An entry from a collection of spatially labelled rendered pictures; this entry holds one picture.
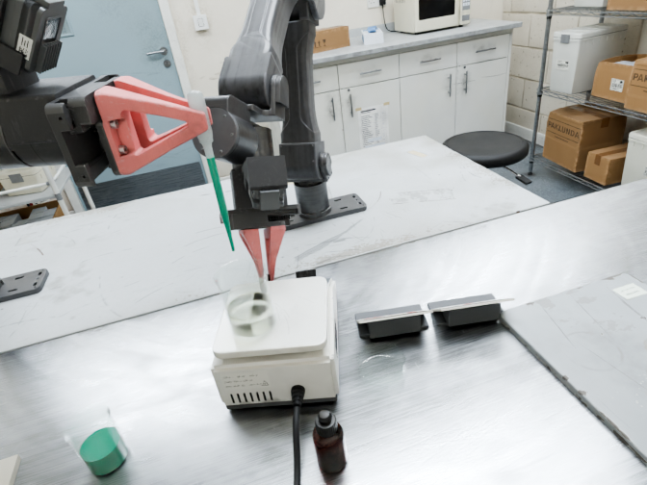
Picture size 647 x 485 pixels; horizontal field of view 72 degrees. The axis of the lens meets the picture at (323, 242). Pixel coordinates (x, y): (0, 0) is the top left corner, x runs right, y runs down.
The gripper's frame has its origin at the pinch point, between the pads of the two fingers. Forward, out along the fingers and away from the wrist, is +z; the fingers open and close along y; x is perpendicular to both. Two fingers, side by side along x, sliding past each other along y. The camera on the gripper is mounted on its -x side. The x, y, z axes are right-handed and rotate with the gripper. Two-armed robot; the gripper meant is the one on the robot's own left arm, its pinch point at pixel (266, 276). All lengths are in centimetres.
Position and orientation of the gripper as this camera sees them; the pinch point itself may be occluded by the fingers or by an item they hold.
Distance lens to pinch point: 60.2
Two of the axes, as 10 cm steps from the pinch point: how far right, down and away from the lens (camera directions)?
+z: 1.1, 9.9, 0.2
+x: -2.7, 0.1, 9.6
